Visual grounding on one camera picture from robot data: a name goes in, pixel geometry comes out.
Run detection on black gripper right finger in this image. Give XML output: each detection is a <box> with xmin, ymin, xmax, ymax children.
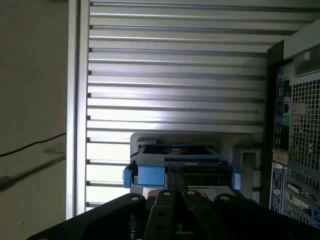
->
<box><xmin>178</xmin><ymin>174</ymin><xmax>320</xmax><ymax>240</ymax></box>

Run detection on thin black floor cable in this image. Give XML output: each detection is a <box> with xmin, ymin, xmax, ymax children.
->
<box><xmin>0</xmin><ymin>132</ymin><xmax>67</xmax><ymax>157</ymax></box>

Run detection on grey parts rack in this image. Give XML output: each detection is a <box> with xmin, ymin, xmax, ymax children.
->
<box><xmin>129</xmin><ymin>132</ymin><xmax>263</xmax><ymax>201</ymax></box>

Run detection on hard disk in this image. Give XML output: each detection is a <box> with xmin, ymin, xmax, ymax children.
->
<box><xmin>121</xmin><ymin>143</ymin><xmax>243</xmax><ymax>191</ymax></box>

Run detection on open black PC case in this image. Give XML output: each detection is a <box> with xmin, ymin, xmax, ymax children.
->
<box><xmin>259</xmin><ymin>23</ymin><xmax>320</xmax><ymax>228</ymax></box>

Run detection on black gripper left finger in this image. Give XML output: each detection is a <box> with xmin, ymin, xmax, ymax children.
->
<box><xmin>26</xmin><ymin>172</ymin><xmax>180</xmax><ymax>240</ymax></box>

